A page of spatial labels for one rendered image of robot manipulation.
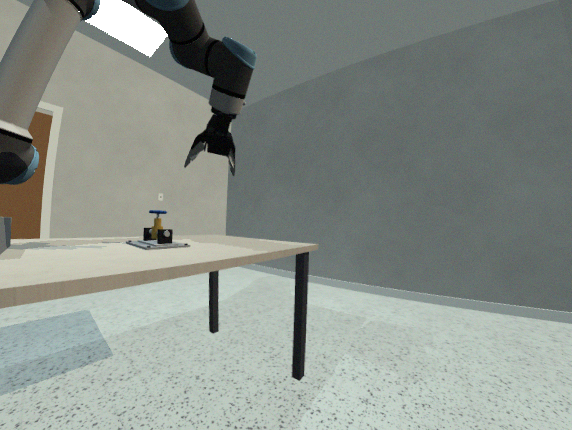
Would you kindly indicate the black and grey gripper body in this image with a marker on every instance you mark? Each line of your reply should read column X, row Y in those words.
column 219, row 143

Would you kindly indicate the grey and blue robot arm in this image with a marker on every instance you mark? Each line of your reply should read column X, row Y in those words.
column 42, row 37

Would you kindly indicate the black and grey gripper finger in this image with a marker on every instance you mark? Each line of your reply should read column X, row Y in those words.
column 197, row 146
column 232, row 159

